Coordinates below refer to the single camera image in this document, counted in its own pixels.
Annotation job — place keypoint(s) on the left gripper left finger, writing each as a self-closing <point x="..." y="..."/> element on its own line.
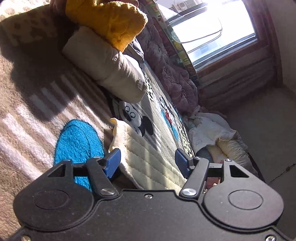
<point x="100" y="170"/>

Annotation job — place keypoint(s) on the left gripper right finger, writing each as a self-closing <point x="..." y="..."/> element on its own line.
<point x="194" y="170"/>

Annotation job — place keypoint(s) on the cream quilted garment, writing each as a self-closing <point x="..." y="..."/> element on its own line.
<point x="141" y="163"/>

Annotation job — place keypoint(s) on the colourful alphabet foam mat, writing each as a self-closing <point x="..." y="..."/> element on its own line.
<point x="170" y="40"/>

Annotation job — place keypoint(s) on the mustard yellow folded garment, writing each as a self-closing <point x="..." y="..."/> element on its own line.
<point x="116" y="22"/>

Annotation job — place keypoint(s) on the Mickey Mouse fleece blanket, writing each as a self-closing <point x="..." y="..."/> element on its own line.
<point x="40" y="92"/>

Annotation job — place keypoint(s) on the purple crumpled quilt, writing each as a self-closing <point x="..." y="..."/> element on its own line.
<point x="175" y="79"/>

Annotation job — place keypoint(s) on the grey folded garment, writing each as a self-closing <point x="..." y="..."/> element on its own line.
<point x="135" y="51"/>

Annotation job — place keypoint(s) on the white and cream bedding pile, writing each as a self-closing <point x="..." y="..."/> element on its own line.
<point x="212" y="132"/>

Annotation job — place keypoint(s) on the beige folded garment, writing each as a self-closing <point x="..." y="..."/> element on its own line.
<point x="120" y="74"/>

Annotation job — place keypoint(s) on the window with frame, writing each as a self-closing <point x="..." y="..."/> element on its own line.
<point x="222" y="37"/>

